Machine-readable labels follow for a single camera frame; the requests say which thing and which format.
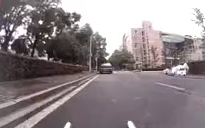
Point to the pale pole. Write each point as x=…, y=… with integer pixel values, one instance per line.
x=90, y=55

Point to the grey asphalt road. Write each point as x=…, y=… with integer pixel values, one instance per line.
x=123, y=100

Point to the grey car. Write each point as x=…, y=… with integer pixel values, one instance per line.
x=106, y=68

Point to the row of trees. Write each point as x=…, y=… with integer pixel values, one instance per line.
x=46, y=36

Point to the white painted edge lines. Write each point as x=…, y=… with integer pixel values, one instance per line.
x=50, y=100

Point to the low stone wall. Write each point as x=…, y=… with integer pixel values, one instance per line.
x=26, y=68

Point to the pink tall building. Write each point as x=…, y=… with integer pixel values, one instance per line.
x=146, y=45

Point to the dark hedge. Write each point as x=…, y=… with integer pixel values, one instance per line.
x=201, y=67

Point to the white vehicle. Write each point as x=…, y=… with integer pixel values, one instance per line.
x=177, y=70

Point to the grey paved sidewalk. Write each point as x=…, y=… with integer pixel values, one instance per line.
x=20, y=87

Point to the robot's own part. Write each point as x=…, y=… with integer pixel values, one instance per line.
x=131, y=124
x=67, y=125

